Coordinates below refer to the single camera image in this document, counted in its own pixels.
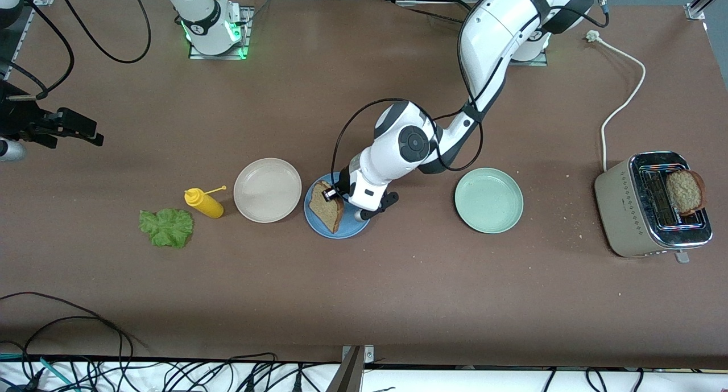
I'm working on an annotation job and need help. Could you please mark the white toaster power cord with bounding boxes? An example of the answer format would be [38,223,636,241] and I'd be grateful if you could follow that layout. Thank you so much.
[586,31,647,172]

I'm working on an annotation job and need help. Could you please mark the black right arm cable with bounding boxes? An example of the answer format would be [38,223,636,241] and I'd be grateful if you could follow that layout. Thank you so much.
[0,0,152,101]

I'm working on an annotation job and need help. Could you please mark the blue plate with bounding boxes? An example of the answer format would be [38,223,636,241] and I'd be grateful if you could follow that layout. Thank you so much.
[304,172,375,240]

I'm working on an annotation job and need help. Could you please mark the metal table edge bracket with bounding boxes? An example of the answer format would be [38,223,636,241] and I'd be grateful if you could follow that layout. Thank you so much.
[325,345,376,392]

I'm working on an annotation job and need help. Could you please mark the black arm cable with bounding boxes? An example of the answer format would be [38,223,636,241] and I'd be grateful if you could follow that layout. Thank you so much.
[332,0,610,189]
[0,0,152,101]

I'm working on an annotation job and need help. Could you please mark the yellow mustard squeeze bottle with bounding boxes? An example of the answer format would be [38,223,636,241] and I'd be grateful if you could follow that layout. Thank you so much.
[184,185,228,220]

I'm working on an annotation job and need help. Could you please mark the pale green plate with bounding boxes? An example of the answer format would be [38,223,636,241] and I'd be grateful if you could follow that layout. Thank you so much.
[454,167,524,234]

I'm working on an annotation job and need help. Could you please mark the chrome and beige toaster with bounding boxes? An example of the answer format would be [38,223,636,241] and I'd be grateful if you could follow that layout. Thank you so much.
[594,151,714,265]

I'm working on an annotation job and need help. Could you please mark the teal cable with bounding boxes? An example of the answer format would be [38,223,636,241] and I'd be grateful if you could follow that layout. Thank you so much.
[0,352,76,391]

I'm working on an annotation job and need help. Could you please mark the green lettuce leaf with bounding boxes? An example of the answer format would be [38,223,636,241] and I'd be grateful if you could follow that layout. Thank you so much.
[138,208,195,249]

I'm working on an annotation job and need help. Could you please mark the brown toast bread slice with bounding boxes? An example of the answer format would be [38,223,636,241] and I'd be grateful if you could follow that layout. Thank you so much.
[309,179,346,234]
[665,170,708,216]

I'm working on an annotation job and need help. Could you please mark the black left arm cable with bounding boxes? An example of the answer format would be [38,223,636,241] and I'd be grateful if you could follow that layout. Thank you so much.
[332,0,610,189]

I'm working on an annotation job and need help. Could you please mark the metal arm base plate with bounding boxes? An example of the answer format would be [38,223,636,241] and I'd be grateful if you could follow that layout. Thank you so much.
[508,49,549,67]
[188,5,254,61]

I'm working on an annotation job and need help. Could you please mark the black base cable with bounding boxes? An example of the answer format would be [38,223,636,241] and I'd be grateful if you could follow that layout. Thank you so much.
[395,0,473,26]

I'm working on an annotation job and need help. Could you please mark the beige plate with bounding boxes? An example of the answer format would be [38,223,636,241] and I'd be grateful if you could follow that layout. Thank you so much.
[233,158,303,224]

